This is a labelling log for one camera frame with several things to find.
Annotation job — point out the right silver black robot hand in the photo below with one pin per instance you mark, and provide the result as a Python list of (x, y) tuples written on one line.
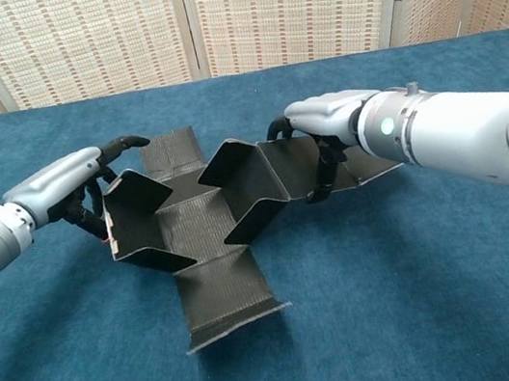
[(324, 112)]

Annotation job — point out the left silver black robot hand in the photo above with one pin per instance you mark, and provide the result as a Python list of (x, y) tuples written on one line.
[(57, 179)]

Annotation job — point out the black cardboard box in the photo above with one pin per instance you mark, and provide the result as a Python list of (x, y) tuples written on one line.
[(196, 220)]

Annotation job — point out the bamboo folding screen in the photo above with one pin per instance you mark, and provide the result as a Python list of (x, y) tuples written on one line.
[(88, 42)]

